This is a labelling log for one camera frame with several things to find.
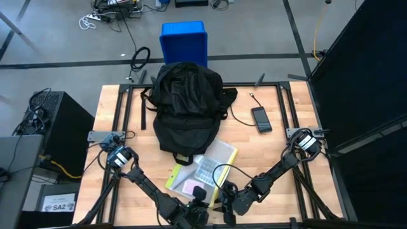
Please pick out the blue plastic bin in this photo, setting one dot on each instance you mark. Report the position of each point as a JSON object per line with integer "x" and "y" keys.
{"x": 184, "y": 38}

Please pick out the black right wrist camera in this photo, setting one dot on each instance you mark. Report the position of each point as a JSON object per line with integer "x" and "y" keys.
{"x": 229, "y": 190}

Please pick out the grey desk calculator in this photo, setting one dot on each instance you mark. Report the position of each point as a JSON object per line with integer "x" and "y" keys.
{"x": 206, "y": 171}

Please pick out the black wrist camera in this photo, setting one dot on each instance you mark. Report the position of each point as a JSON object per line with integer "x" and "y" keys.
{"x": 199, "y": 192}
{"x": 229, "y": 190}

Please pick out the dark fabric partition screen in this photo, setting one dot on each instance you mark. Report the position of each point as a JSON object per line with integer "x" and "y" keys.
{"x": 365, "y": 63}

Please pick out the pale pink note pad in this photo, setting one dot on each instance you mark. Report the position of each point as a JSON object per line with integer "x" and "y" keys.
{"x": 192, "y": 187}

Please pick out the black computer tower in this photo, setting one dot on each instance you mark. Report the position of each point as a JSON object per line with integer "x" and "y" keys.
{"x": 70, "y": 114}

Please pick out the white mesh pouch yellow zipper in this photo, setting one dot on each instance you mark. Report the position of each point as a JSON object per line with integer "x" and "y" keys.
{"x": 222, "y": 151}

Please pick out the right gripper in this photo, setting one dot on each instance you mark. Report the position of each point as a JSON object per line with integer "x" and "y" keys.
{"x": 240, "y": 202}

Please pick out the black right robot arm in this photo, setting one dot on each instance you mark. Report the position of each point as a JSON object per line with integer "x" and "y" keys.
{"x": 280, "y": 168}

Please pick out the black backpack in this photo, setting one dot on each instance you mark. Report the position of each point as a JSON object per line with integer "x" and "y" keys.
{"x": 187, "y": 105}

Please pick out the white power strip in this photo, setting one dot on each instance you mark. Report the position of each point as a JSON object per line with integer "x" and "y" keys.
{"x": 94, "y": 16}

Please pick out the black metal table frame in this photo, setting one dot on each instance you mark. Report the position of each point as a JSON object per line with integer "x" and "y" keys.
{"x": 270, "y": 85}

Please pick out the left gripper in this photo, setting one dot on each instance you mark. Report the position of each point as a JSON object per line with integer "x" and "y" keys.
{"x": 197, "y": 214}

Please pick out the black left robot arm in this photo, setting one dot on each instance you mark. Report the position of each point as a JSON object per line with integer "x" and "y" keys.
{"x": 149, "y": 187}

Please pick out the grey metal bar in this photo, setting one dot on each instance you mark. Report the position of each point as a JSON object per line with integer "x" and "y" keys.
{"x": 11, "y": 23}

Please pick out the black box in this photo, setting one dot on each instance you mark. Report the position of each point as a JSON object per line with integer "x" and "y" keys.
{"x": 57, "y": 188}

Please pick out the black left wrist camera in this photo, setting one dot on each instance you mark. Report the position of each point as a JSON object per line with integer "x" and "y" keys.
{"x": 199, "y": 192}

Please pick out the black flat device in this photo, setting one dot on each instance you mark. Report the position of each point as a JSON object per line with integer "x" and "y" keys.
{"x": 190, "y": 2}

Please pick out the grey metal crossbar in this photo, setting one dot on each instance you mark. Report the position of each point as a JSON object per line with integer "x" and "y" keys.
{"x": 394, "y": 127}

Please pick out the white SA2 label sheet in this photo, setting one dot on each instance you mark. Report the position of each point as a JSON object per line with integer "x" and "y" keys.
{"x": 58, "y": 203}

